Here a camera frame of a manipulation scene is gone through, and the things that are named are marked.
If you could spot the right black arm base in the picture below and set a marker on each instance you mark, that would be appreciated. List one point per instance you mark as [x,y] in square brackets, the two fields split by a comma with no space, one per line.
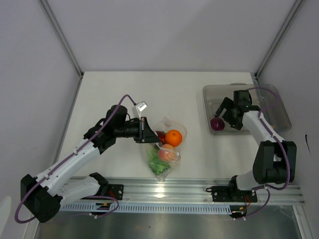
[229,194]

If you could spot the red apple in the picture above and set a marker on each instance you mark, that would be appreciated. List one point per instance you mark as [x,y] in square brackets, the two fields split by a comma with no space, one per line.
[161,136]

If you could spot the aluminium mounting rail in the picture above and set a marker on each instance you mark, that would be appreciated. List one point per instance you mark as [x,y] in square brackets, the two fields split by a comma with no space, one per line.
[193,191]

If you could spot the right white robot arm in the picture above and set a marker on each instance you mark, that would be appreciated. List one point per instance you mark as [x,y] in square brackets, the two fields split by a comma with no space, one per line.
[275,161]

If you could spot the green lettuce leaf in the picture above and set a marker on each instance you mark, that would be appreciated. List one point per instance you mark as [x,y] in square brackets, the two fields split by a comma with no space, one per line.
[156,165]

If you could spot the grey slotted cable duct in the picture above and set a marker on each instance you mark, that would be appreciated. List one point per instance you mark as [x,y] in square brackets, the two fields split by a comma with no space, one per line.
[95,207]

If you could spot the orange fruit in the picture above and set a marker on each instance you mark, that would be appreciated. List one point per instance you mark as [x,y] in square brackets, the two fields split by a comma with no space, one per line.
[173,137]

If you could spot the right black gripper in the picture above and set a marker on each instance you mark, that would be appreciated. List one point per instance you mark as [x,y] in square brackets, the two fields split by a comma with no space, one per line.
[227,104]

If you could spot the clear zip top bag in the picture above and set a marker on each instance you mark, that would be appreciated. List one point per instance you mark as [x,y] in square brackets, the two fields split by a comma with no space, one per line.
[165,125]

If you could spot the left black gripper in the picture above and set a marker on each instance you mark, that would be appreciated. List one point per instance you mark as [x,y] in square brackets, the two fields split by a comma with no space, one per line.
[145,134]

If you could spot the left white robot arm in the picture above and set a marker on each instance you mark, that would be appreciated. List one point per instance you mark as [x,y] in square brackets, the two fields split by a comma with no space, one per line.
[44,195]

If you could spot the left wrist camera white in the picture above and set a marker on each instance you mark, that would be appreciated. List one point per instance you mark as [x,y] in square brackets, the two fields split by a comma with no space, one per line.
[139,108]

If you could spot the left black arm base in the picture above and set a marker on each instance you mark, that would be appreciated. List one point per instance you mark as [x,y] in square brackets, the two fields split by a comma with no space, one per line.
[112,191]

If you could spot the peach fruit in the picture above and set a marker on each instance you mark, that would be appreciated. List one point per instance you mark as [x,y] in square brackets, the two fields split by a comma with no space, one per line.
[168,154]

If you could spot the purple red onion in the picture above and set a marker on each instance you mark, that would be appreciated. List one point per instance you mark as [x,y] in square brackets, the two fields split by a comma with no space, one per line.
[217,124]

